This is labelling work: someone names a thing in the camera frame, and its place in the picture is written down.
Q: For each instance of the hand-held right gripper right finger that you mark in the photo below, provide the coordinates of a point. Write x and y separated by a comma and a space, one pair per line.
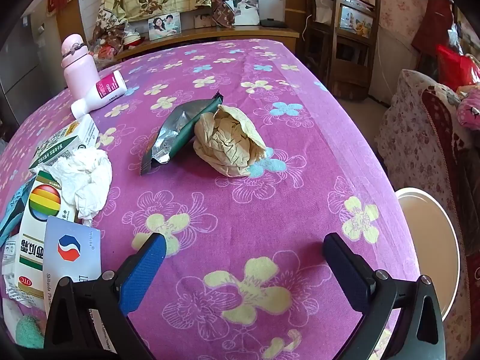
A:
343, 270

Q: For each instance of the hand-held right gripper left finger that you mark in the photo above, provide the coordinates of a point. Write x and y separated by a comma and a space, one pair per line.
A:
142, 270

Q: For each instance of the white tissue packet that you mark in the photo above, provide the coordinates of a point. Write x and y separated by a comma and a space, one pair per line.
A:
75, 247

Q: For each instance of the white plastic bucket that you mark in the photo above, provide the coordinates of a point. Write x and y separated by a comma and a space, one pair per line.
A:
431, 240

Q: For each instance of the white tissue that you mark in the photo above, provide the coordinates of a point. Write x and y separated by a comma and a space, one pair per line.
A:
90, 180

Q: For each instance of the rainbow print medicine box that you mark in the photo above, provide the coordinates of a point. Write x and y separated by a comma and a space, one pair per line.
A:
37, 240

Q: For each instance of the blue packet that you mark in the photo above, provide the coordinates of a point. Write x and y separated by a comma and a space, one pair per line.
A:
15, 210

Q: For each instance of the green foil packet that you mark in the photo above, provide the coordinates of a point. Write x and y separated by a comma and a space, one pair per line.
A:
176, 127

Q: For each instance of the brown paper bag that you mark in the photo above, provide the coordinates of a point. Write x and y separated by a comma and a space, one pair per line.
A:
225, 142

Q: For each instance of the green white medicine box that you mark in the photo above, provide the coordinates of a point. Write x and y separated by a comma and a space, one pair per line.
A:
71, 135

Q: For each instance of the purple floral tablecloth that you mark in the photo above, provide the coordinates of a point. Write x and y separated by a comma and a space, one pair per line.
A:
225, 213

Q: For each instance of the green knitted cloth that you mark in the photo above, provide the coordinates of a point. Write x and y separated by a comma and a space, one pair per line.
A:
28, 332

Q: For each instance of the white printed paper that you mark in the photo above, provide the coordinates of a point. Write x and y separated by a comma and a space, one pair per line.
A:
8, 262

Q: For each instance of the floral covered sofa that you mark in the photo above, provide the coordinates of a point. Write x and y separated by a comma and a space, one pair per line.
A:
405, 127

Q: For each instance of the red floral blanket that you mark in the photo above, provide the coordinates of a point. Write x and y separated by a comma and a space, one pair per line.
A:
438, 127

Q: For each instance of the white pill bottle magenta label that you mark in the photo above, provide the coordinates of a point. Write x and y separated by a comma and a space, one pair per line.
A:
90, 103

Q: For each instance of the brown wooden chair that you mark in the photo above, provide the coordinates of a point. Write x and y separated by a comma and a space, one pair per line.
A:
348, 75

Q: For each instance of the pink printed blanket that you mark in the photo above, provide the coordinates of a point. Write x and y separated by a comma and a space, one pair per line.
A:
468, 112

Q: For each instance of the pink water bottle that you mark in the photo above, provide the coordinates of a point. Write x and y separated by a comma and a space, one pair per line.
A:
78, 71

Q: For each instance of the dark wooden chair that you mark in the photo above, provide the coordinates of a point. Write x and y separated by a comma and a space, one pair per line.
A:
309, 45

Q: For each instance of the red printed shopping bag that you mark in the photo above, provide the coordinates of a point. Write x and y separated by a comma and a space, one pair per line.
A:
455, 67

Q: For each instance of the grey cabinet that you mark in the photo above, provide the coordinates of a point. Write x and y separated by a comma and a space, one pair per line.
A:
18, 63

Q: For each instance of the framed couple photo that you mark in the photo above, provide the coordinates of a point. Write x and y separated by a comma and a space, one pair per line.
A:
165, 26

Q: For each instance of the wooden cabinet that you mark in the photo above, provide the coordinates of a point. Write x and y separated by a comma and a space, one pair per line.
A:
262, 33

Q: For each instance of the fruit print box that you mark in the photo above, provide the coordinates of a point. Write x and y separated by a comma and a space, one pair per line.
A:
356, 18

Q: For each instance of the clear plastic bag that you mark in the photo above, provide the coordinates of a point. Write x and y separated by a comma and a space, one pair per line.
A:
455, 39

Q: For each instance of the flat black box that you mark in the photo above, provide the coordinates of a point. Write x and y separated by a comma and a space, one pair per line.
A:
273, 23

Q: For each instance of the small framed photo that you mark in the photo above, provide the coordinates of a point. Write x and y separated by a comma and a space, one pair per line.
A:
204, 20

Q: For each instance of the red garment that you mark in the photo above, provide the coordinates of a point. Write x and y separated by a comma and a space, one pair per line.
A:
431, 26

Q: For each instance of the white bag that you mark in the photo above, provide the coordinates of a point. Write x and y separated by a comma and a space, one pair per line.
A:
324, 9

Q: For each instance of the tall floral furniture cover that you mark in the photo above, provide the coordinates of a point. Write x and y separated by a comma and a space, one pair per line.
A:
393, 0

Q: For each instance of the wedding photo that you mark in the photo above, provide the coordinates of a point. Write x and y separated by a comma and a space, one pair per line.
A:
245, 11

